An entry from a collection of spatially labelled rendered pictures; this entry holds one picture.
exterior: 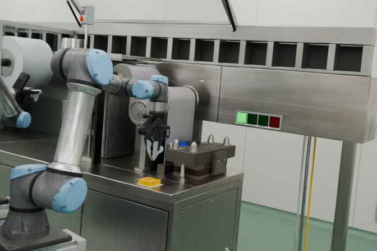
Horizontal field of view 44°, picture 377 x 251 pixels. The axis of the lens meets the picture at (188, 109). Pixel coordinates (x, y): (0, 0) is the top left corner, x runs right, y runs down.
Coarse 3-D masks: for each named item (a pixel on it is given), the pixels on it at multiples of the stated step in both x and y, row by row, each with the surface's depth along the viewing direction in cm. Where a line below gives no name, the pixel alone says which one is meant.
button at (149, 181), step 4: (148, 176) 206; (140, 180) 200; (144, 180) 199; (148, 180) 199; (152, 180) 200; (156, 180) 200; (144, 184) 199; (148, 184) 198; (152, 184) 198; (156, 184) 200
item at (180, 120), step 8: (168, 112) 225; (176, 112) 231; (184, 112) 237; (192, 112) 243; (168, 120) 226; (176, 120) 231; (184, 120) 237; (192, 120) 244; (176, 128) 232; (184, 128) 238; (192, 128) 245; (176, 136) 233; (184, 136) 239
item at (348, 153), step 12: (348, 144) 226; (348, 156) 226; (348, 168) 226; (348, 180) 226; (348, 192) 227; (336, 204) 230; (348, 204) 228; (336, 216) 230; (348, 216) 231; (336, 228) 230; (336, 240) 231
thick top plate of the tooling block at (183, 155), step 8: (200, 144) 239; (208, 144) 242; (216, 144) 244; (168, 152) 220; (176, 152) 217; (184, 152) 215; (192, 152) 215; (200, 152) 217; (208, 152) 222; (232, 152) 243; (168, 160) 220; (176, 160) 218; (184, 160) 215; (192, 160) 213; (200, 160) 217; (208, 160) 223
